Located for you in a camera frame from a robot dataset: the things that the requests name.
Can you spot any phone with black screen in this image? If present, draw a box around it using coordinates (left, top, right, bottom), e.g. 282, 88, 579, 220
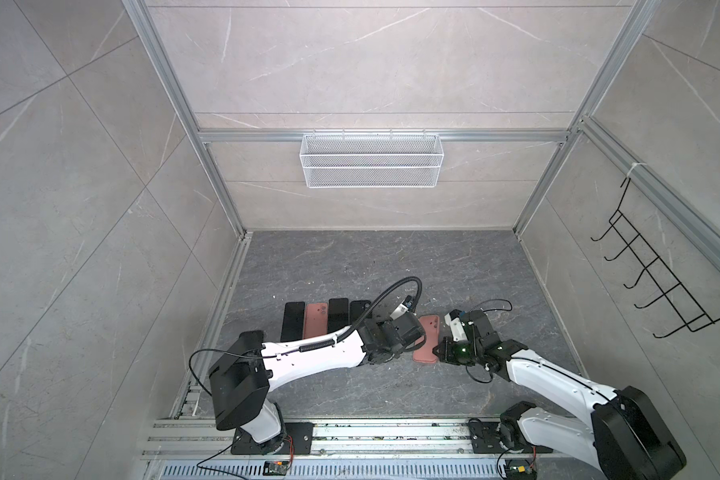
280, 302, 306, 342

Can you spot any white wire mesh basket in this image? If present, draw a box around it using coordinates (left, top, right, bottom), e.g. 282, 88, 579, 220
299, 133, 445, 189

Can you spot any black phone case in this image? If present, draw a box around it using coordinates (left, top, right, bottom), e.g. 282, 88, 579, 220
349, 300, 372, 324

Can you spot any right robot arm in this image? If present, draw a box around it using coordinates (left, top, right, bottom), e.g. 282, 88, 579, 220
433, 310, 687, 479

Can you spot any black wire hook rack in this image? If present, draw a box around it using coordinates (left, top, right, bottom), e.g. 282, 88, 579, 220
590, 178, 720, 339

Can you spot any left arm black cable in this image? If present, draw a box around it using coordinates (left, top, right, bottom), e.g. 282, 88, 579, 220
299, 275, 424, 352

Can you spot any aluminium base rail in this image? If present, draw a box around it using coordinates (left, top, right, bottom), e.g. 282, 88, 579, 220
138, 417, 594, 479

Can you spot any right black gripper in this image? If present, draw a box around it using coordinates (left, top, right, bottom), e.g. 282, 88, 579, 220
431, 336, 483, 365

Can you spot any pink phone case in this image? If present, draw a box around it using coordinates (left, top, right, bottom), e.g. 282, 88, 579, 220
412, 315, 441, 364
303, 303, 328, 339

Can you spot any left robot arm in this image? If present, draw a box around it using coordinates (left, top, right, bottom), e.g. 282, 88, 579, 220
208, 311, 426, 444

